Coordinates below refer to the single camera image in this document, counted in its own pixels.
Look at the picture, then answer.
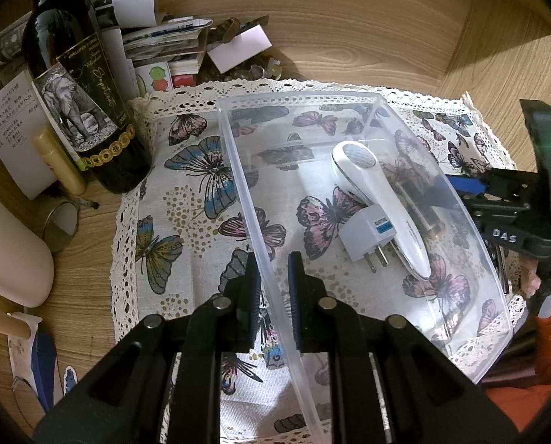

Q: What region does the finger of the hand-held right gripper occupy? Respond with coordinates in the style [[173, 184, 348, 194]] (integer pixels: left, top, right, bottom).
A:
[[444, 169, 540, 199], [424, 186, 533, 233]]

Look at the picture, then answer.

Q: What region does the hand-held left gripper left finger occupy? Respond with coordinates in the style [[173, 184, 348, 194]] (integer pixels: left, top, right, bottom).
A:
[[32, 250, 263, 444]]

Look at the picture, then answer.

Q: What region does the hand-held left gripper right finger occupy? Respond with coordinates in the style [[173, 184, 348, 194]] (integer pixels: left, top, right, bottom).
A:
[[287, 252, 521, 444]]

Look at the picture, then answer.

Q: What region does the clear plastic storage box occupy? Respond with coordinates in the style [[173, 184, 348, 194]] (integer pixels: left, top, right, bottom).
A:
[[216, 92, 514, 444]]

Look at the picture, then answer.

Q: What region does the person's right hand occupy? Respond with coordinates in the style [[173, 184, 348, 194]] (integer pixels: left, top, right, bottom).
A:
[[520, 255, 545, 299]]

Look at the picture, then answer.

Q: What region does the white handheld massager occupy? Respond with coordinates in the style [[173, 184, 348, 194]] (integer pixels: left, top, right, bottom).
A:
[[331, 141, 433, 281]]

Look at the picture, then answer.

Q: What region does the white plug adapter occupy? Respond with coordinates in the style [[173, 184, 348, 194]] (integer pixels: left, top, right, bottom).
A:
[[339, 208, 393, 275]]

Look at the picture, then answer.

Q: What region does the butterfly print lace mat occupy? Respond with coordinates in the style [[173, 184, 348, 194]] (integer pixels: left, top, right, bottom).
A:
[[110, 81, 528, 444]]

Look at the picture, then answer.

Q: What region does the small round mirror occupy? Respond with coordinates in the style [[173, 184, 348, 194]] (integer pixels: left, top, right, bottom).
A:
[[43, 198, 80, 254]]

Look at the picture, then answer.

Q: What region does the pile of metal caps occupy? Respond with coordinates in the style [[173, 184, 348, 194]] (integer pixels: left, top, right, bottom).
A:
[[197, 53, 283, 86]]

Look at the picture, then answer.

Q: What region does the blue flat piece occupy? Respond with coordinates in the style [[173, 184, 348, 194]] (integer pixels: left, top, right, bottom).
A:
[[32, 333, 64, 412]]

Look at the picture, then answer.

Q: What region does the red and white small box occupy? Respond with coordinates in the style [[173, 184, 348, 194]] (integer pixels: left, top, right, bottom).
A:
[[170, 53, 207, 88]]

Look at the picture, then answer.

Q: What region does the person's orange clothing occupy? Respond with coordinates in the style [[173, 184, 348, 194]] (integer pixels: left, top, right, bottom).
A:
[[481, 374, 551, 444]]

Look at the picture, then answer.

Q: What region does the frog picture card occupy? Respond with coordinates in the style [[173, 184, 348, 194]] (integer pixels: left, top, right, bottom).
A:
[[134, 60, 172, 94]]

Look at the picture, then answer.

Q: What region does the beige lip balm tube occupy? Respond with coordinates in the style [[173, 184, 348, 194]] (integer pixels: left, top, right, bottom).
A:
[[32, 130, 87, 195]]

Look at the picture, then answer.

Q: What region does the pale blank card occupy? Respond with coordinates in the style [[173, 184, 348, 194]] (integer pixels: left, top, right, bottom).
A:
[[208, 27, 273, 74]]

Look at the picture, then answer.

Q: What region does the white printed paper strip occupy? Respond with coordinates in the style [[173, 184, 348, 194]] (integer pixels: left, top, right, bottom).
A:
[[7, 312, 43, 382]]

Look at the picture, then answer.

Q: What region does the white cylindrical container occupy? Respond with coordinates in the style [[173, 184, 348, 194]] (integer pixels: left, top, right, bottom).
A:
[[0, 180, 55, 308]]

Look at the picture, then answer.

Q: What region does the wooden rod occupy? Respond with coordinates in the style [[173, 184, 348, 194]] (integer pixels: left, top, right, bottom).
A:
[[0, 303, 30, 340]]

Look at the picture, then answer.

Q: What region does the dark wine bottle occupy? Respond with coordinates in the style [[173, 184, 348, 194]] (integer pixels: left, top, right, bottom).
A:
[[23, 0, 153, 195]]

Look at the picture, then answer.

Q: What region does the handwritten note paper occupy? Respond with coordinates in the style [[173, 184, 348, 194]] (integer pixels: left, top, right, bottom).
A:
[[0, 71, 56, 199]]

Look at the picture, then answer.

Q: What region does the pile of papers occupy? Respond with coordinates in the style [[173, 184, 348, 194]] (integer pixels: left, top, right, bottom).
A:
[[79, 0, 214, 63]]

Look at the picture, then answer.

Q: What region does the rolled printed paper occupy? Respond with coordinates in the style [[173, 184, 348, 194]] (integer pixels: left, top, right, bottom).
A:
[[0, 23, 32, 68]]

